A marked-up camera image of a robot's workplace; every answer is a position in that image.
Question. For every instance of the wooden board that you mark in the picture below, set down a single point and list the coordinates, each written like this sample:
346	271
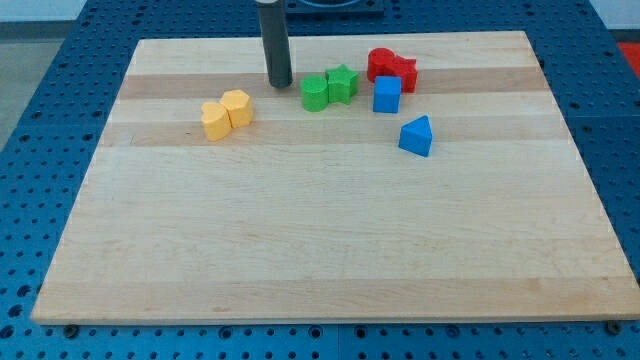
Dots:
304	217

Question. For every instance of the green cylinder block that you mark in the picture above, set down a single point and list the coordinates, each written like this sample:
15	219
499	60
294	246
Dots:
314	93

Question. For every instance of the green star block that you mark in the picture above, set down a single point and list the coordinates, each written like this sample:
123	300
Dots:
343	84

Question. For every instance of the yellow hexagon block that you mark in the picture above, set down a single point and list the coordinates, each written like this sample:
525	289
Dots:
239	107

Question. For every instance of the red cylinder block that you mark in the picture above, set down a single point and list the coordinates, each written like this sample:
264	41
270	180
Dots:
380	61

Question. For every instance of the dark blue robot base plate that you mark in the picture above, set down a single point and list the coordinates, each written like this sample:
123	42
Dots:
334	7

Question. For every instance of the yellow heart block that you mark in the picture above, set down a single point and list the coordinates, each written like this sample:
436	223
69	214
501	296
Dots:
215	120

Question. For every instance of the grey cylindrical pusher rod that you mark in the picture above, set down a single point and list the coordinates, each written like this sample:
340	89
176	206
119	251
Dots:
272	19

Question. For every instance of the blue cube block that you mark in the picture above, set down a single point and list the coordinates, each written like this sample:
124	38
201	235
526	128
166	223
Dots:
387	93

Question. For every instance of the red object at edge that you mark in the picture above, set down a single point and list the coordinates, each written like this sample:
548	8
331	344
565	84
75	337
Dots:
631	52

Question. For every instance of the red star block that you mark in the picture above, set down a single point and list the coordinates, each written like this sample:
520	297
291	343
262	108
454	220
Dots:
405	69

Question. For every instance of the blue triangle block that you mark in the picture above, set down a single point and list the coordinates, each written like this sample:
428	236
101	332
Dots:
416	136

